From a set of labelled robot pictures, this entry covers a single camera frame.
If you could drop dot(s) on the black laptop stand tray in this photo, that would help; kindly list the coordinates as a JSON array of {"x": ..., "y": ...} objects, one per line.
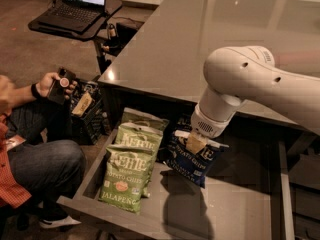
[{"x": 111, "y": 7}]

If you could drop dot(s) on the middle green chip bag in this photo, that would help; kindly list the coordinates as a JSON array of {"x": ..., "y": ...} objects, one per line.
[{"x": 134, "y": 135}]

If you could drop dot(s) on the black wristband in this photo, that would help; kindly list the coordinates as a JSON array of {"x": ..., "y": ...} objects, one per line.
[{"x": 34, "y": 92}]

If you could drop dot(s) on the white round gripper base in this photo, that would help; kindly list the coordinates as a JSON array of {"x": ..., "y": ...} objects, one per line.
[{"x": 207, "y": 124}]

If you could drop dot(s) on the black laptop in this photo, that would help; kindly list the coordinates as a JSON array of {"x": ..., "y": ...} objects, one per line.
[{"x": 73, "y": 15}]

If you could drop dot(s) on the tan packet in crate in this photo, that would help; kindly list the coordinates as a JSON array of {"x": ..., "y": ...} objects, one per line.
[{"x": 82, "y": 105}]

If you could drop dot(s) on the front green jalapeno chip bag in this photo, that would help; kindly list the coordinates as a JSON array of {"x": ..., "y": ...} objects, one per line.
[{"x": 127, "y": 173}]

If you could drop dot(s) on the lower grey drawers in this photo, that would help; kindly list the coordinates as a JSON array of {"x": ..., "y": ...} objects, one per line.
[{"x": 304, "y": 180}]

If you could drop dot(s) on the red checked shirt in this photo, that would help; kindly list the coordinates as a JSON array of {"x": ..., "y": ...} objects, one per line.
[{"x": 11, "y": 192}]

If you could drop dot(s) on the rear green chip bag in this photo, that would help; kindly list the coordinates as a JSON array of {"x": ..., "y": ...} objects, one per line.
[{"x": 144, "y": 119}]

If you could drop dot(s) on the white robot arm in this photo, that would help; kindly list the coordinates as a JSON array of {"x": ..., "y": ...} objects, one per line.
[{"x": 235, "y": 75}]

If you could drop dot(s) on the white sneaker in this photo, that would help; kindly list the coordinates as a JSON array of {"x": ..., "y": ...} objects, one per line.
[{"x": 66, "y": 222}]

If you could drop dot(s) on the person's right hand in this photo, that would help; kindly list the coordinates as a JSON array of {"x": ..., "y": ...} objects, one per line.
[{"x": 7, "y": 89}]

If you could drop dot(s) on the black plastic crate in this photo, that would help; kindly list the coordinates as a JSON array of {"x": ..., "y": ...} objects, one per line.
[{"x": 87, "y": 126}]

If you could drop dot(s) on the blue jeans leg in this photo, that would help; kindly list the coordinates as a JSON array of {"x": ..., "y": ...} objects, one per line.
[{"x": 49, "y": 164}]

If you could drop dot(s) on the black controller with red button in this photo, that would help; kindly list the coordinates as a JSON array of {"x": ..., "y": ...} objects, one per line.
[{"x": 57, "y": 89}]

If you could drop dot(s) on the open grey top drawer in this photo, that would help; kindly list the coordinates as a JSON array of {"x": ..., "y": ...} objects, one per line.
[{"x": 241, "y": 201}]

